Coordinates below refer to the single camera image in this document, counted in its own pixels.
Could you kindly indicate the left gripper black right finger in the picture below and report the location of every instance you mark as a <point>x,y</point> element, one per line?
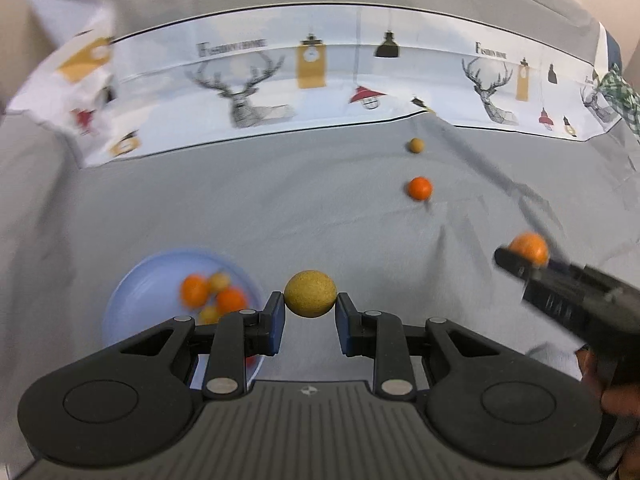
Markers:
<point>483,400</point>

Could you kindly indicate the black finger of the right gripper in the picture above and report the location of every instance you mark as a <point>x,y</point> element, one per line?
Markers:
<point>562,264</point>
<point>518,266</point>

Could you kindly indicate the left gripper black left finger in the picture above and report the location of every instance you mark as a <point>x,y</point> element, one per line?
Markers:
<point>134,399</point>

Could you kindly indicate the orange mandarin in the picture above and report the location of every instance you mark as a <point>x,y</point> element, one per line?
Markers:
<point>194,291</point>
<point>420,189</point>
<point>231,299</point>
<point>532,247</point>

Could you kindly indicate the yellow longan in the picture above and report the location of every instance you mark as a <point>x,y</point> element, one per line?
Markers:
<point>209,315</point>
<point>310,294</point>
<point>217,282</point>
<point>416,146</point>

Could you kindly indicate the person's right hand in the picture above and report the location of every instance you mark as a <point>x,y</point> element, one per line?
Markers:
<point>618,401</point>

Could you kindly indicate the grey sofa cover cloth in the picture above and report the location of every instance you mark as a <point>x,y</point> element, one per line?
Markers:
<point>333,200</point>

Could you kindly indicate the light blue plate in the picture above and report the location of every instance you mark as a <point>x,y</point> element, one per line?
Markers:
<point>150,292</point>

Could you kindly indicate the green checkered cloth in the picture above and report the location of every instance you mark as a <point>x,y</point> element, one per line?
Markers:
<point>621,97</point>

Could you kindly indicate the white deer print cloth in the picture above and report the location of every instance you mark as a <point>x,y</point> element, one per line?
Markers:
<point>271,69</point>

